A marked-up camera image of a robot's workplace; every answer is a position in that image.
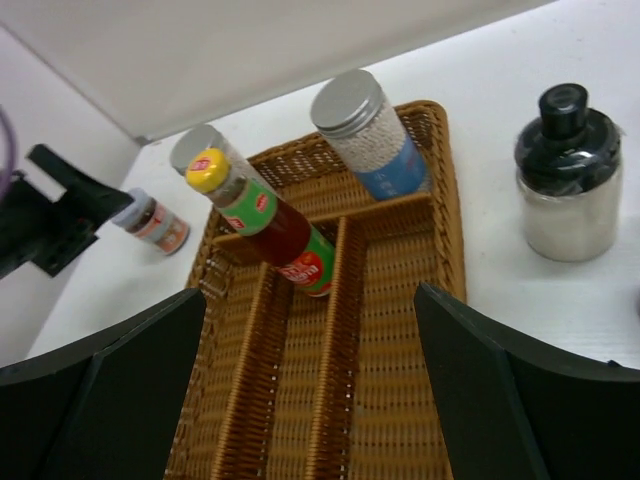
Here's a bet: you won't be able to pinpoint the dark paste jar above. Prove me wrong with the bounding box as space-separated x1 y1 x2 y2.
111 188 190 255

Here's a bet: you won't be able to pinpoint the black knob white powder bottle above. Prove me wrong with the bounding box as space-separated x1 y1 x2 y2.
514 83 623 262

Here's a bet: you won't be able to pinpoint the red sauce bottle yellow cap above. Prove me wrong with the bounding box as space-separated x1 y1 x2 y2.
185 148 335 297

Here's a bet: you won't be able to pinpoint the tall blue label jar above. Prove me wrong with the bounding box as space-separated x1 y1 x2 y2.
310 69 431 201

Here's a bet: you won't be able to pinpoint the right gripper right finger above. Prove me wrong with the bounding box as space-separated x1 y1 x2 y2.
414 283 639 479

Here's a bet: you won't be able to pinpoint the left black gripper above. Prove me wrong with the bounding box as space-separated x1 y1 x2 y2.
1 144 133 277

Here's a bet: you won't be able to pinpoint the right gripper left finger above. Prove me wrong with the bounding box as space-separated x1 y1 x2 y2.
1 288 206 479

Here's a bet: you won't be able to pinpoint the brown wicker divided tray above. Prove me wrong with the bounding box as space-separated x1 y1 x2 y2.
164 100 466 479

